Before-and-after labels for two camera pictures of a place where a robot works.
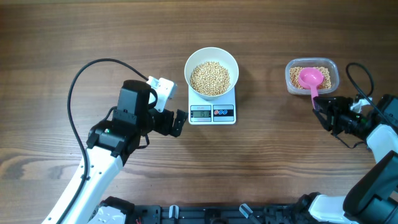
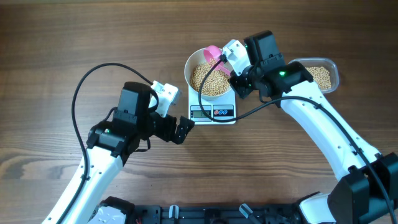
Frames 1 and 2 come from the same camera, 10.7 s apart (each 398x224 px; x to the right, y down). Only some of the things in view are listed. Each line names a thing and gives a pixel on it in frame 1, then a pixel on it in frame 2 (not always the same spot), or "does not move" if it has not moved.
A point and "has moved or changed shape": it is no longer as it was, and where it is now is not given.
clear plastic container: x=330 y=69 does not move
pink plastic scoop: x=310 y=78 has moved or changed shape
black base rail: x=216 y=214 does not move
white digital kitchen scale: x=220 y=111 does not move
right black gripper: x=339 y=104 to x=234 y=81
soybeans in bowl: x=209 y=78 does not move
